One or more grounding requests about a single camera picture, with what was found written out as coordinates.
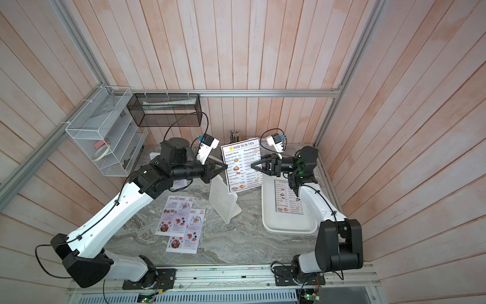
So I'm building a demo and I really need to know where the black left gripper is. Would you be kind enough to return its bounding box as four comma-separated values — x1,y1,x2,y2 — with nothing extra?
171,156,229,184

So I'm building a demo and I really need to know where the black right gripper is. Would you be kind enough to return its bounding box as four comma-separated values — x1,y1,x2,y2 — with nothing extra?
252,157,301,182

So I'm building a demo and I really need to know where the red special menu sheet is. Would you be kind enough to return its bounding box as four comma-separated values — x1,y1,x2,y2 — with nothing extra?
166,209,206,254
155,196,194,237

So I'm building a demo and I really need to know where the white menu holder front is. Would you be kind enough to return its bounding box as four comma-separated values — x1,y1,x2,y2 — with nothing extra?
221,138,260,153

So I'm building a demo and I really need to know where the white menu holder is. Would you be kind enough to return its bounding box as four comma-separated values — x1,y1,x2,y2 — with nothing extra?
221,138,260,153
149,152,160,163
209,175,242,224

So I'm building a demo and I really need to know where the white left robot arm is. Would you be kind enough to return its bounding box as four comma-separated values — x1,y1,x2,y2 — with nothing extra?
49,134,227,289

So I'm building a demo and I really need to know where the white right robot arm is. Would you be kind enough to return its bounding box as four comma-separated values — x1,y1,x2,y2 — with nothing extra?
251,146,364,284

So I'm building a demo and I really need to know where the dim sum inn menu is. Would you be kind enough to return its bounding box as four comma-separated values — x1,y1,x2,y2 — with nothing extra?
221,149,263,193
274,179,304,215

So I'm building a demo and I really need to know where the white menu holder middle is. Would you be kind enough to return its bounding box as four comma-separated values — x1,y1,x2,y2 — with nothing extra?
209,175,242,224

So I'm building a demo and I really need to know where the white menu holder left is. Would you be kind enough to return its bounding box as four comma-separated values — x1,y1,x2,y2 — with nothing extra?
149,152,160,163

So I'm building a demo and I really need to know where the white plastic tray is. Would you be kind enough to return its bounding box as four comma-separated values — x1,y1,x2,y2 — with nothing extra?
261,175,318,234

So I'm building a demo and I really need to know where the white tape roll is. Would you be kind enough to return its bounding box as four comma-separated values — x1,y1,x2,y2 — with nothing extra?
92,143,111,162

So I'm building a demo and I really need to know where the pink eraser block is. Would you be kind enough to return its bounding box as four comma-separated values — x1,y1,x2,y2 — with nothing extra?
94,140,108,150

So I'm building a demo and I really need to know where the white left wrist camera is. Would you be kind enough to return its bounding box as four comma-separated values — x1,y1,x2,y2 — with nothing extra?
196,134,220,165

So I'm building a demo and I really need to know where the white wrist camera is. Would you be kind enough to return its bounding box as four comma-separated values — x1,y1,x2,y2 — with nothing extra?
266,133,286,153
196,134,220,165

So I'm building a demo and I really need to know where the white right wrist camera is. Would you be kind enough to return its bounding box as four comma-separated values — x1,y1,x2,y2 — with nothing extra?
266,133,286,153

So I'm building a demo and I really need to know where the black mesh wall basket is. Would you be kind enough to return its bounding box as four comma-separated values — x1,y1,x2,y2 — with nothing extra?
127,92,203,127

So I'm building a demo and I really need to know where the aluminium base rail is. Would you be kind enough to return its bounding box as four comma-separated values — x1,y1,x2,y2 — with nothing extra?
63,263,388,303

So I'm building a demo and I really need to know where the white wire wall shelf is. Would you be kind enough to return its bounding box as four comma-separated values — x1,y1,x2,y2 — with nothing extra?
65,86,148,177

